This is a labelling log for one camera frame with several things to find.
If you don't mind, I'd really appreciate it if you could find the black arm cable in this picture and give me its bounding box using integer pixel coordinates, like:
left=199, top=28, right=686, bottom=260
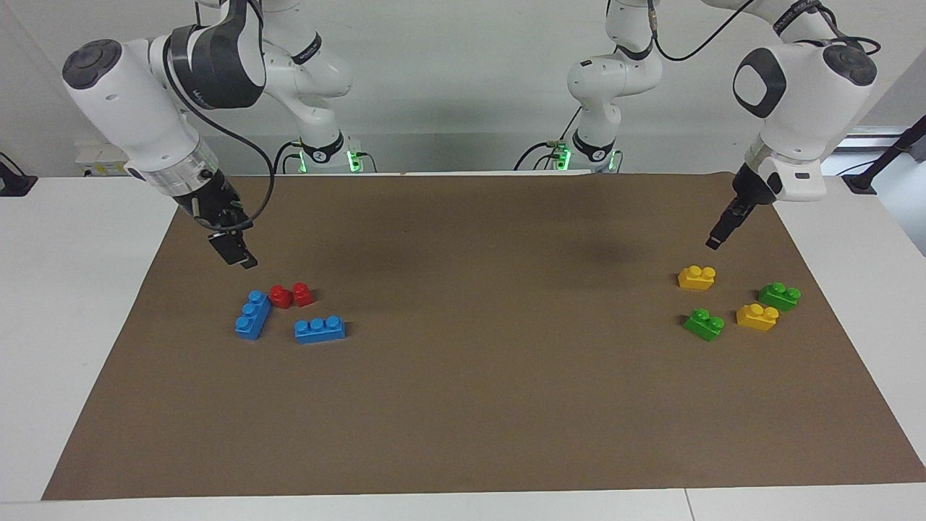
left=163, top=33, right=277, bottom=234
left=647, top=0, right=882, bottom=63

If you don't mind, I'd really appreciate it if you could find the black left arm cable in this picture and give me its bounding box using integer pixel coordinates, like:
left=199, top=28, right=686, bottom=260
left=647, top=0, right=882, bottom=63

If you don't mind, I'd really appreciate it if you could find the red two-stud brick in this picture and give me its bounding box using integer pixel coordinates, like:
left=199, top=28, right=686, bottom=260
left=269, top=282, right=314, bottom=310

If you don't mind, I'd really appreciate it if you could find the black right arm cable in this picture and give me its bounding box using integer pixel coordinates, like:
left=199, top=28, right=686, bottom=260
left=163, top=33, right=277, bottom=234

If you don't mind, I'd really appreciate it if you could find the brown table mat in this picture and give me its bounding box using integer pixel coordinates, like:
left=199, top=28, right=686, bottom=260
left=41, top=171, right=926, bottom=501

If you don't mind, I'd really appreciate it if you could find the green two-stud brick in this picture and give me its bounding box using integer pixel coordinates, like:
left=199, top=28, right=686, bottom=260
left=757, top=281, right=802, bottom=313
left=683, top=308, right=725, bottom=342

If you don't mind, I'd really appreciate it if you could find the black base cable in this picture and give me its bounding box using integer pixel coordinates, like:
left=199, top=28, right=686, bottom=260
left=513, top=107, right=583, bottom=172
left=273, top=140, right=308, bottom=176

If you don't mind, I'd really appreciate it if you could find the yellow two-stud brick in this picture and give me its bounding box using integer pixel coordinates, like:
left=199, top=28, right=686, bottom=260
left=677, top=265, right=718, bottom=292
left=736, top=302, right=781, bottom=332

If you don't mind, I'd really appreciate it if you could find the black stand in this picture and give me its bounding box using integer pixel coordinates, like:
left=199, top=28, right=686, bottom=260
left=843, top=116, right=926, bottom=195
left=0, top=152, right=38, bottom=198

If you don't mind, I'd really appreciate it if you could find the blue three-stud brick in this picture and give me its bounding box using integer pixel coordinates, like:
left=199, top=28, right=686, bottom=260
left=294, top=315, right=347, bottom=345
left=234, top=289, right=273, bottom=341

